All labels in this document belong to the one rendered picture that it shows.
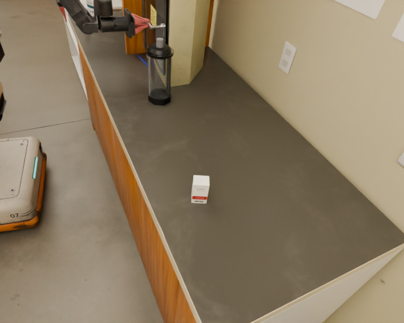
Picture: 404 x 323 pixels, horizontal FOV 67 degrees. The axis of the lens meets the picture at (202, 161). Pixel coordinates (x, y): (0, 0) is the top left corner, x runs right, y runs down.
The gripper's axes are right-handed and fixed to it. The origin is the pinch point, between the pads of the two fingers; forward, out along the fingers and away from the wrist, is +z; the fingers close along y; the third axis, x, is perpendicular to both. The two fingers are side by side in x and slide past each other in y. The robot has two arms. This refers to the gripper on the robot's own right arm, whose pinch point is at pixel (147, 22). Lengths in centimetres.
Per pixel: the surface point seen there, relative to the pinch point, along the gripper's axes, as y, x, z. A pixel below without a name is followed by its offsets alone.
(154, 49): -2.3, -20.8, -4.1
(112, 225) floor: -120, -10, -28
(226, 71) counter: -25.5, -3.2, 41.6
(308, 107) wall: -16, -56, 50
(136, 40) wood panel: -18.5, 26.6, 2.3
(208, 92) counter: -25.9, -19.6, 23.1
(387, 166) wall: -14, -94, 50
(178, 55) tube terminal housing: -10.7, -10.4, 10.6
